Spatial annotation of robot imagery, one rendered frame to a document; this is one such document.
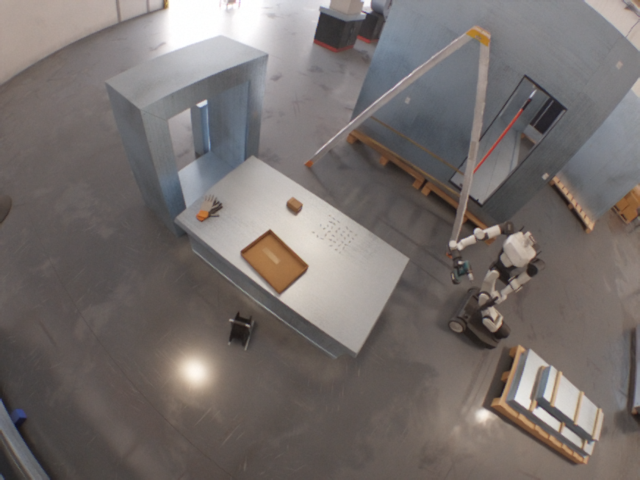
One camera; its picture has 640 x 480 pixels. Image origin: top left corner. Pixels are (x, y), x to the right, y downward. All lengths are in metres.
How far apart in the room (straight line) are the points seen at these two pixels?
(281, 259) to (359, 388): 1.38
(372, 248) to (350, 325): 0.70
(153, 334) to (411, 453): 2.60
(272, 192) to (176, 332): 1.51
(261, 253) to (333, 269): 0.57
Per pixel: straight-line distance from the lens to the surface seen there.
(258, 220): 2.39
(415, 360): 3.05
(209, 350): 2.68
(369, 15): 8.58
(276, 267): 2.18
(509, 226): 2.68
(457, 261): 2.57
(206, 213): 2.40
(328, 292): 2.17
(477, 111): 2.79
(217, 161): 3.59
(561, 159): 3.70
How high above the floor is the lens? 2.62
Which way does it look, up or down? 57 degrees down
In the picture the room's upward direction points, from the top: 22 degrees clockwise
